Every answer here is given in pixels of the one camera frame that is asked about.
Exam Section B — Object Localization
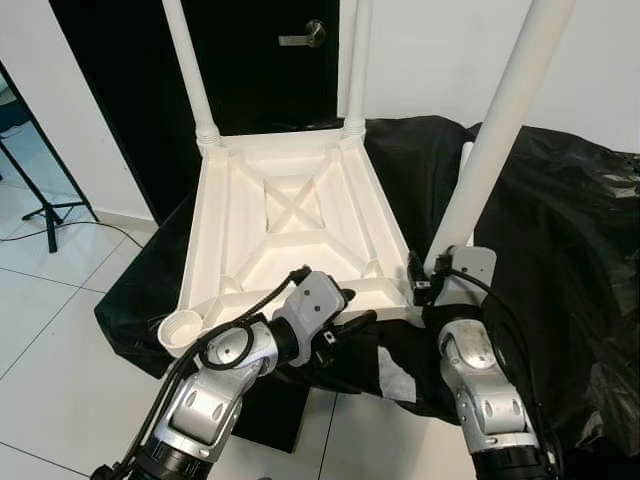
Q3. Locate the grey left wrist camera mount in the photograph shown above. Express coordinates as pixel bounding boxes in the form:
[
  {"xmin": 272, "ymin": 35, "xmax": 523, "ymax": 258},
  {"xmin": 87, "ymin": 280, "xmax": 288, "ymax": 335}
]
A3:
[{"xmin": 275, "ymin": 269, "xmax": 347, "ymax": 341}]

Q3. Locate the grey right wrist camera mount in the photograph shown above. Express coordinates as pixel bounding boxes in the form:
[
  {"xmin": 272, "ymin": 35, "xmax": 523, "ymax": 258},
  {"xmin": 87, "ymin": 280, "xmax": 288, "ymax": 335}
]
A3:
[{"xmin": 437, "ymin": 244, "xmax": 497, "ymax": 307}]

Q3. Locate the metal door handle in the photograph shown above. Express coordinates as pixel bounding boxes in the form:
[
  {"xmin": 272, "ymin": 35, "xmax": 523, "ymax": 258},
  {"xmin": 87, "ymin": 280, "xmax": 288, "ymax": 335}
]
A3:
[{"xmin": 278, "ymin": 20, "xmax": 327, "ymax": 48}]

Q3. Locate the black door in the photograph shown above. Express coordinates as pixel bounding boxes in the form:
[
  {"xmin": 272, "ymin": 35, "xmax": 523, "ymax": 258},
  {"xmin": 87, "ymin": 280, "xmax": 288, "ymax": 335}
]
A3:
[{"xmin": 50, "ymin": 0, "xmax": 343, "ymax": 223}]

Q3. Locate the thin black floor cable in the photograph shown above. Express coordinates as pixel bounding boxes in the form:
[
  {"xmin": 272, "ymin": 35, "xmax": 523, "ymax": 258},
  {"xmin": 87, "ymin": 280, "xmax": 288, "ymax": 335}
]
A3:
[{"xmin": 60, "ymin": 218, "xmax": 153, "ymax": 248}]

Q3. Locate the black plastic table cover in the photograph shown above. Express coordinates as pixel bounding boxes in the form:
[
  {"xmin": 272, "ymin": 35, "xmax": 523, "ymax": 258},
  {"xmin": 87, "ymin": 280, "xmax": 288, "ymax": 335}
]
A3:
[{"xmin": 95, "ymin": 115, "xmax": 640, "ymax": 451}]

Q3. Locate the black tripod stand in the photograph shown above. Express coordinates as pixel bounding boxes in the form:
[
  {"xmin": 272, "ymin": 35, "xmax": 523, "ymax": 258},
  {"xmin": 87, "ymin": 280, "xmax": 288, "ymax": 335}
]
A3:
[{"xmin": 0, "ymin": 140, "xmax": 76, "ymax": 253}]

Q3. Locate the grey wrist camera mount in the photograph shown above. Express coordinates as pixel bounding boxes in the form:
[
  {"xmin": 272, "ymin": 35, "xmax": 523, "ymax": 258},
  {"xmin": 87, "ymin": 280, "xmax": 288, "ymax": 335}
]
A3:
[
  {"xmin": 275, "ymin": 269, "xmax": 347, "ymax": 341},
  {"xmin": 437, "ymin": 244, "xmax": 497, "ymax": 307}
]

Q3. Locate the glass panel black frame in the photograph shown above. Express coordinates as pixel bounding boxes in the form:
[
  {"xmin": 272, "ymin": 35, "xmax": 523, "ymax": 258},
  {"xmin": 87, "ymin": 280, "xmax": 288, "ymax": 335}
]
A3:
[{"xmin": 0, "ymin": 60, "xmax": 99, "ymax": 216}]

